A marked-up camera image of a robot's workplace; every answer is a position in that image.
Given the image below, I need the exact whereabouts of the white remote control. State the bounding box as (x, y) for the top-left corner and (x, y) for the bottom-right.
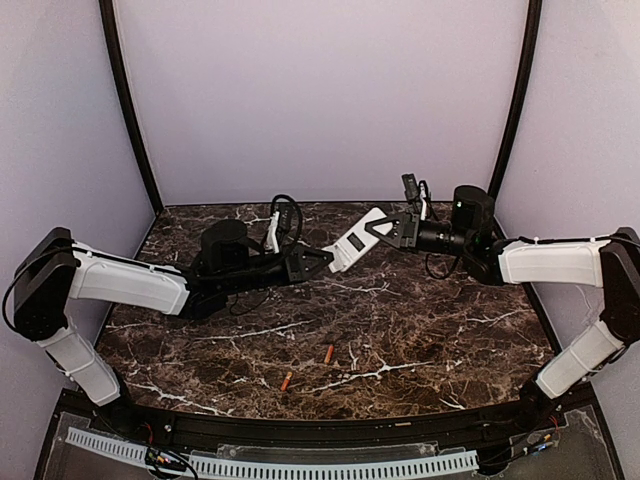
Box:
(324, 207), (386, 273)

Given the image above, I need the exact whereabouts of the orange AA battery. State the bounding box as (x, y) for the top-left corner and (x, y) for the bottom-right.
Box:
(324, 344), (334, 365)
(280, 371), (293, 392)

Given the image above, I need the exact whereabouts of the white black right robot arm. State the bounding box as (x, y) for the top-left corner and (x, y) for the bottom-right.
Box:
(365, 178), (639, 399)

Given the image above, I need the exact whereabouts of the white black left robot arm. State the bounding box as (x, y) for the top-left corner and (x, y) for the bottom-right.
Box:
(1, 219), (334, 407)

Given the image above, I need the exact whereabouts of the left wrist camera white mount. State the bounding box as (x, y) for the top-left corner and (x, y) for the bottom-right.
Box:
(263, 194), (294, 254)

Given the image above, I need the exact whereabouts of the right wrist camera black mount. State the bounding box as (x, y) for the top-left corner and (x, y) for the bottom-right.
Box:
(401, 173), (431, 220)

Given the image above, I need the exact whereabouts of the black front rail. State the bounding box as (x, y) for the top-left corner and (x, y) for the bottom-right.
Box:
(59, 389), (596, 454)

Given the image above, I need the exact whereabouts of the white slotted cable duct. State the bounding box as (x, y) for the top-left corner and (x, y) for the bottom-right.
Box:
(65, 427), (479, 479)

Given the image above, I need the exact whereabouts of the black corner frame post right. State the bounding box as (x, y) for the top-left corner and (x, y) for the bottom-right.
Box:
(488, 0), (543, 200)

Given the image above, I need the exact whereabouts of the black corner frame post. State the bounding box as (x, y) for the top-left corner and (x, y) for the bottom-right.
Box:
(488, 0), (543, 200)
(98, 0), (164, 216)

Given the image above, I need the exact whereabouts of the black corner frame post left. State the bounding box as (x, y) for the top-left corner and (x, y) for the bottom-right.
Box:
(98, 0), (164, 216)

